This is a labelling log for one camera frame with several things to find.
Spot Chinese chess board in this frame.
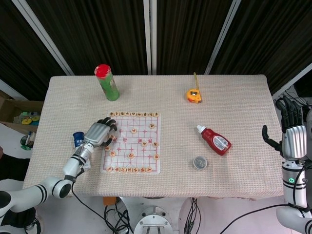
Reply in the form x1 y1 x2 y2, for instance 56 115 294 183
100 112 162 175

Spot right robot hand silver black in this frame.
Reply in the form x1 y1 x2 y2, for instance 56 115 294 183
262 95 308 161

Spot black floor cable tangle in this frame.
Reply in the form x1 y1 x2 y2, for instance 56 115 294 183
104 203 134 234

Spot red ketchup bottle white cap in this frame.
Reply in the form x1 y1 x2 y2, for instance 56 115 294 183
196 124 233 156

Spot black cable bundle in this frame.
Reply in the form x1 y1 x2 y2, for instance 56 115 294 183
183 197 202 234

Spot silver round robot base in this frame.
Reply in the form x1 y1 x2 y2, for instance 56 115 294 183
133 205 173 234

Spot yellow tape measure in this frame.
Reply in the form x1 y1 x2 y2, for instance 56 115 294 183
186 72 203 104

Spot long black cable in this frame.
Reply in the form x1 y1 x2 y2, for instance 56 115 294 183
214 204 286 234

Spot orange block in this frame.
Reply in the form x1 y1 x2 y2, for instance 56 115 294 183
103 196 118 207

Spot green can red lid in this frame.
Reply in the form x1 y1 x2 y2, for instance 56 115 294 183
94 64 120 101

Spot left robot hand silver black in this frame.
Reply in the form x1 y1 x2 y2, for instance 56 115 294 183
83 117 118 148

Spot brown cardboard box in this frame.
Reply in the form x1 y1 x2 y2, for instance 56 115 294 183
0 90 45 135

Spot round silver tin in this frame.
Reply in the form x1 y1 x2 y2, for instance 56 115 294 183
191 156 209 171

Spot beige woven tablecloth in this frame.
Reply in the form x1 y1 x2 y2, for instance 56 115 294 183
21 74 285 202

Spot white metal frame post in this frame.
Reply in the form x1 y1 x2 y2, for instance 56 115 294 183
204 0 242 75
274 62 312 96
143 0 158 75
12 0 75 76

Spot yellow green toy pile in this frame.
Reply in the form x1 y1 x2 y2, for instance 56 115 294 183
14 111 41 126

